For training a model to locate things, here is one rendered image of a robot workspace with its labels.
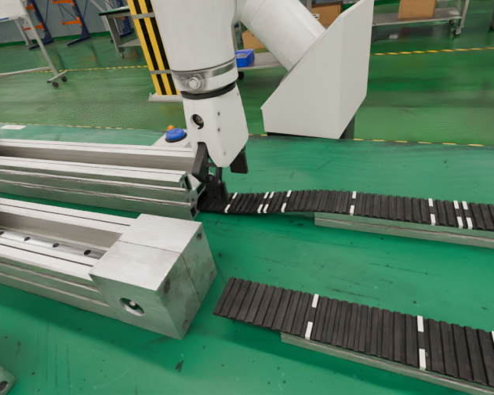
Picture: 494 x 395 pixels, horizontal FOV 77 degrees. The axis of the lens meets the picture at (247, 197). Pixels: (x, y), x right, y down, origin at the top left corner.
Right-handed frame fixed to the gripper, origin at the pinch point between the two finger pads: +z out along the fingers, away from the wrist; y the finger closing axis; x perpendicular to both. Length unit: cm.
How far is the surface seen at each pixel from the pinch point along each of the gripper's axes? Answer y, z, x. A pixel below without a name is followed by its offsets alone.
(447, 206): 1.4, 2.1, -31.2
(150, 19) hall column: 257, 3, 196
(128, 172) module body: -4.0, -3.0, 16.1
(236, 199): 0.9, 4.6, -0.1
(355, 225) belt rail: -1.9, 4.5, -20.0
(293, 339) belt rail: -20.9, 4.4, -15.6
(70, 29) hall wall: 775, 54, 882
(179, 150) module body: 3.6, -2.9, 10.8
